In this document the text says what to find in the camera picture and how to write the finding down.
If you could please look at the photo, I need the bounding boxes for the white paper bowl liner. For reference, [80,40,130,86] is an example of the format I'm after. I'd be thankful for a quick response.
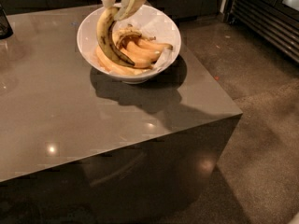
[81,6,177,77]

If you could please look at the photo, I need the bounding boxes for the spotted yellow banana back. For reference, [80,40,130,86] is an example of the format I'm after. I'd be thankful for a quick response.
[112,27,156,49]

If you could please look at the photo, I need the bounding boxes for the spotted yellow banana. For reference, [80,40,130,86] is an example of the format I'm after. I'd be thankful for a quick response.
[96,7,135,67]
[112,27,156,49]

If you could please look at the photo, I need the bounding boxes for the dark object table corner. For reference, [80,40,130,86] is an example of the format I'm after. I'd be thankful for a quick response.
[0,4,13,39]

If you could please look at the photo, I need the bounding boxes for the dark slatted appliance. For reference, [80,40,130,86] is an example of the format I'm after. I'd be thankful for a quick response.
[226,0,299,63]

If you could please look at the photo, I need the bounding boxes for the orange banana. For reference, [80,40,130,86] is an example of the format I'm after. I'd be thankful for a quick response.
[121,48,151,69]
[136,39,173,52]
[95,46,147,76]
[126,41,161,62]

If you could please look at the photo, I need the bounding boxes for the orange banana left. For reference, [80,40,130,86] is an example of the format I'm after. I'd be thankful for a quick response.
[95,46,147,76]

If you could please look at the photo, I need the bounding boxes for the orange banana upper right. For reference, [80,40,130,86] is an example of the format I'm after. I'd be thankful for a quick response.
[126,41,161,62]

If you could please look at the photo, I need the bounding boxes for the white ceramic bowl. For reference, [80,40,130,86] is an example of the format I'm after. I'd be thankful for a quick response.
[76,2,182,85]

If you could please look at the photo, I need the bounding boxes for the orange banana middle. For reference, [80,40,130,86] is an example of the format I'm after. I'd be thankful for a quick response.
[121,48,151,69]

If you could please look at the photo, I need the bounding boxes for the orange banana far right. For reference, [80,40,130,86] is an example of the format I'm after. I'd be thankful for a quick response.
[136,39,173,52]

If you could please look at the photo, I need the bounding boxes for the spotted yellow banana front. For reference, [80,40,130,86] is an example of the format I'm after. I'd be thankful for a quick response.
[96,7,135,67]

